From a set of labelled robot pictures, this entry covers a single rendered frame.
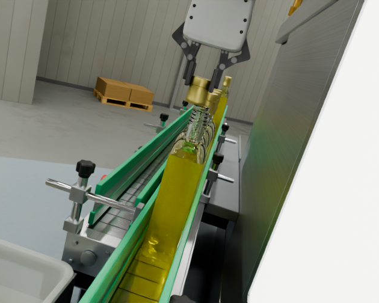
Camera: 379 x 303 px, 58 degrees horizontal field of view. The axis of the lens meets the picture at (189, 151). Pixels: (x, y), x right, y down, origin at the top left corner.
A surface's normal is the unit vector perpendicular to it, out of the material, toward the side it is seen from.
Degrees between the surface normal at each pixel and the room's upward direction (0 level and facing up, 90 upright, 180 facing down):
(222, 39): 96
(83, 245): 90
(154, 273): 0
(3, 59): 90
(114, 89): 90
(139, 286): 0
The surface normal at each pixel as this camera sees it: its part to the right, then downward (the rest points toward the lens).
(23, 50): 0.38, 0.36
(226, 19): -0.11, 0.29
